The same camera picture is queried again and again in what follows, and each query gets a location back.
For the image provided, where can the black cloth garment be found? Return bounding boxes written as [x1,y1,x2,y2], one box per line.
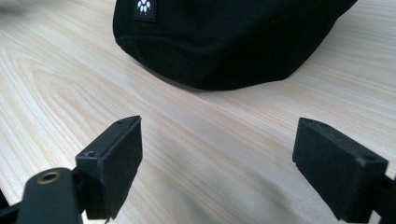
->
[112,0,359,91]

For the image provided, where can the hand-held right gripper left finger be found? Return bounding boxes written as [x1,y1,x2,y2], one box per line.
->
[75,115,144,220]

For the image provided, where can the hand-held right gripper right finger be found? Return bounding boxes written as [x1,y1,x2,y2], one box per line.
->
[291,117,389,224]

